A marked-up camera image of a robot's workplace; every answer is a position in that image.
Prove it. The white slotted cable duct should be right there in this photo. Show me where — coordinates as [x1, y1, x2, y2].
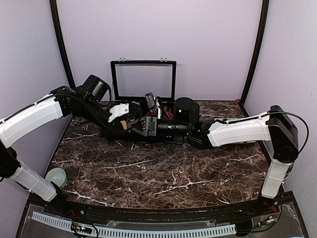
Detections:
[31, 212, 237, 238]

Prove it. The black left frame post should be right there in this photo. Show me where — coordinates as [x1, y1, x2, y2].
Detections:
[49, 0, 76, 89]

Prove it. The leopard pattern rolled sock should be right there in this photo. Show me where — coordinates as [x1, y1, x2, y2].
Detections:
[163, 106, 174, 119]

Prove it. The black sock organizer box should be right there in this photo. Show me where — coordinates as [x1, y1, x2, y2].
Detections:
[99, 58, 177, 143]

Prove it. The black frame post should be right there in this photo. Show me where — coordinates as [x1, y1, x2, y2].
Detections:
[49, 0, 76, 89]
[240, 0, 269, 106]

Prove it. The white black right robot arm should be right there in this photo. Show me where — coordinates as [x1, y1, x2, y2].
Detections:
[129, 97, 303, 215]

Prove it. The brown argyle sock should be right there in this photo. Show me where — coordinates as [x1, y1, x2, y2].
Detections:
[120, 119, 139, 131]

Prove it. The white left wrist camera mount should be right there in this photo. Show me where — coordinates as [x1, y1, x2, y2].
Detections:
[108, 103, 129, 122]

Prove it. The pale green bowl left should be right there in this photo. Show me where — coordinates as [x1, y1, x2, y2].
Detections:
[45, 168, 67, 188]

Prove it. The black front table rail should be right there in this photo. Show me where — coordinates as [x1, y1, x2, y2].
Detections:
[27, 192, 295, 224]

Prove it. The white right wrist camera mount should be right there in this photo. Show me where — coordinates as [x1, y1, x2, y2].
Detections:
[145, 92, 163, 119]

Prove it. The black right frame post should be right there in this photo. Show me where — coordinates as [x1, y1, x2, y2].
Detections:
[240, 0, 269, 106]

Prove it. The maroon teal rolled sock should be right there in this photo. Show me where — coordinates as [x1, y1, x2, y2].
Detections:
[146, 111, 156, 117]

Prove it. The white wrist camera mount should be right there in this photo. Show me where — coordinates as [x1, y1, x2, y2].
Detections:
[108, 103, 129, 122]
[145, 92, 163, 119]

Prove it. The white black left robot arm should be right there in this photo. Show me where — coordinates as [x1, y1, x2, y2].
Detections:
[0, 75, 142, 216]

